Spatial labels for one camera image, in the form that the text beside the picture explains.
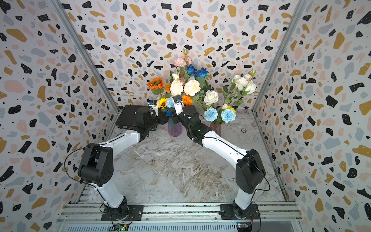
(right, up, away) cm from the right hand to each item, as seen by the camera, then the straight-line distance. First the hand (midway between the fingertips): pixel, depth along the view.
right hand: (174, 105), depth 76 cm
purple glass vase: (-4, -14, +26) cm, 30 cm away
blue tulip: (-4, -4, +4) cm, 7 cm away
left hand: (-5, -3, +13) cm, 15 cm away
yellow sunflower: (-8, +1, +6) cm, 10 cm away
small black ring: (+48, -14, +34) cm, 60 cm away
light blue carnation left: (+19, -5, -3) cm, 20 cm away
